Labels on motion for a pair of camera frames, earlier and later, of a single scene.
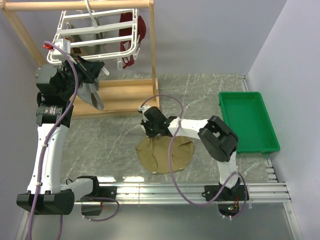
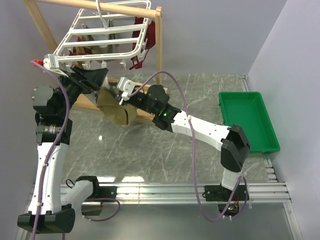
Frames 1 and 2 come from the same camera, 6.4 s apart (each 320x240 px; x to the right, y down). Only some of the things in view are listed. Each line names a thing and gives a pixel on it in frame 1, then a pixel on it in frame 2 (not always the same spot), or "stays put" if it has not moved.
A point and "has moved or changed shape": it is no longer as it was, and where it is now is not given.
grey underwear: [87, 92] -> [109, 49]
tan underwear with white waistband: [153, 153] -> [109, 104]
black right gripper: [150, 134] -> [118, 97]
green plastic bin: [245, 113] stays put
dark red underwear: [127, 17] -> [150, 40]
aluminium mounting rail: [189, 194] stays put
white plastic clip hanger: [96, 34] has moved or changed shape
